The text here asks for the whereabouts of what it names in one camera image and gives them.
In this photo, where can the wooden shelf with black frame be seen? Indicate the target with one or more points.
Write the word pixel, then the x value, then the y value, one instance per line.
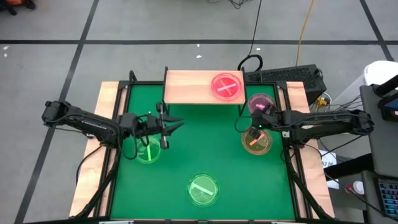
pixel 186 87

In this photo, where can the yellow power plug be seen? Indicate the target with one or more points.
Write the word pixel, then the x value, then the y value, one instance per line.
pixel 320 101

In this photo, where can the black computer case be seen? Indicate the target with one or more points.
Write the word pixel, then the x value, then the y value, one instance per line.
pixel 289 76

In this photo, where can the black metal table frame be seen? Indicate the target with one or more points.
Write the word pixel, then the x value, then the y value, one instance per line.
pixel 280 84

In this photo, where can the green translucent plastic plate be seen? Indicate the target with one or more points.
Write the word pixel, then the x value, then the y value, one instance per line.
pixel 208 199
pixel 155 154

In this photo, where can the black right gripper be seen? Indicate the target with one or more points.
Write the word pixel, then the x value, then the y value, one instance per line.
pixel 267 119

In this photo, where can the black monitor screen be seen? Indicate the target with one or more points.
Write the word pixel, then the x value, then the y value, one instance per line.
pixel 388 107

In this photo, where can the small white pink bottle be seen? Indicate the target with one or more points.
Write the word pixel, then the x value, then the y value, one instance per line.
pixel 357 187

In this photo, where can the backlit black keyboard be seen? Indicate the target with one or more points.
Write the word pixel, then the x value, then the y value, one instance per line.
pixel 388 197

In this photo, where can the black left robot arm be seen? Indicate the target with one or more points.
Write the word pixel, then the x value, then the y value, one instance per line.
pixel 90 124

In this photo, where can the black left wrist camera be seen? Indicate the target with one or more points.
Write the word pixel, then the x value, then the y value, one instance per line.
pixel 154 124

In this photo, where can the white plastic bin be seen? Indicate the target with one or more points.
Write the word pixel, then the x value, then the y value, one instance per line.
pixel 381 71

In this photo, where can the green table mat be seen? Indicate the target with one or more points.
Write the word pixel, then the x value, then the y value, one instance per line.
pixel 202 155

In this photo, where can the orange translucent plastic plate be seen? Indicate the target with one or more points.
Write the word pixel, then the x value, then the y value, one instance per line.
pixel 236 93
pixel 264 147

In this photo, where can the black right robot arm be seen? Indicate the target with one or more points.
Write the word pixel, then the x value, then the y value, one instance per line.
pixel 326 123

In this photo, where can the grey equipment cart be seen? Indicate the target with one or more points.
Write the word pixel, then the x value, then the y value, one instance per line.
pixel 382 146

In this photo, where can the white paper sheet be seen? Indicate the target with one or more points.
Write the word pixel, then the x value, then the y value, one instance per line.
pixel 328 160

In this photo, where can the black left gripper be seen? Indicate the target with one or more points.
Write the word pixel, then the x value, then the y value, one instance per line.
pixel 163 138

